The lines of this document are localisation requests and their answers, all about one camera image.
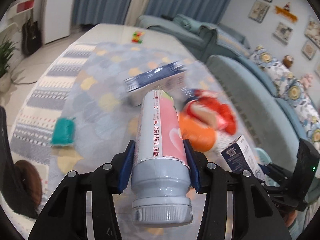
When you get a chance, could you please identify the blue milk carton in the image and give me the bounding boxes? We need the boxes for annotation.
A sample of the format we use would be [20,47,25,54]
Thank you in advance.
[124,61,187,107]

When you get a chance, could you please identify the patterned grey tablecloth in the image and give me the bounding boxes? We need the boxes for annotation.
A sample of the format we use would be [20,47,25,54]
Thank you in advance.
[47,41,251,240]

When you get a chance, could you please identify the white refrigerator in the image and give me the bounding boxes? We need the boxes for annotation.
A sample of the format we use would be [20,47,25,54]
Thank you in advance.
[41,0,74,44]

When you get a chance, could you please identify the floral sofa cushions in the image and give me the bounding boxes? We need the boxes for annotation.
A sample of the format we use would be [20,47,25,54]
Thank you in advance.
[250,45,319,149]

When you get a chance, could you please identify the colourful puzzle cube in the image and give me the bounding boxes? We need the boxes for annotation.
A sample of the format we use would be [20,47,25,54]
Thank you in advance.
[131,31,145,44]

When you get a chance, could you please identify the small blue white box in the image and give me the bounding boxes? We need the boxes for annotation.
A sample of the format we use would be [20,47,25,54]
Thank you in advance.
[221,135,265,181]

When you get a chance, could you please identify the blue curtains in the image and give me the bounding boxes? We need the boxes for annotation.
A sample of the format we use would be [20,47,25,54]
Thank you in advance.
[72,0,230,25]

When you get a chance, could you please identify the pink plush toy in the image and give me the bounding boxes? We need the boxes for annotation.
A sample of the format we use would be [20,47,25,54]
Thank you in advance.
[300,73,313,90]

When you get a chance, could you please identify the pink grey drink bottle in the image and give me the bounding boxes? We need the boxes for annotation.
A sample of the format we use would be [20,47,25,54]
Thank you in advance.
[131,89,193,228]

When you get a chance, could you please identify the red white paper cup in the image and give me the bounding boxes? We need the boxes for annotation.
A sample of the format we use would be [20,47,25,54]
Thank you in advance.
[184,89,238,135]

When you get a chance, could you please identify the green potted plant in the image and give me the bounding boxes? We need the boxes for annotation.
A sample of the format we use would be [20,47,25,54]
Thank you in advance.
[0,39,16,93]

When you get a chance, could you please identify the teal sofa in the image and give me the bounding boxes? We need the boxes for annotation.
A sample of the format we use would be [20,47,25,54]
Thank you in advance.
[136,14,315,171]

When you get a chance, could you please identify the brown plush toy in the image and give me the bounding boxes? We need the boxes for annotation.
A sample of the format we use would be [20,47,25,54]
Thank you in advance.
[283,55,294,69]

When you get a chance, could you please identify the striped floor rug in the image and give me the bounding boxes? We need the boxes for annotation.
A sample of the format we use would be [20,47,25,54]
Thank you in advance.
[10,43,95,165]

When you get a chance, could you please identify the black acoustic guitar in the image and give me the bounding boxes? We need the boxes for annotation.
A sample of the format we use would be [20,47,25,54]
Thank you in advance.
[22,5,42,56]

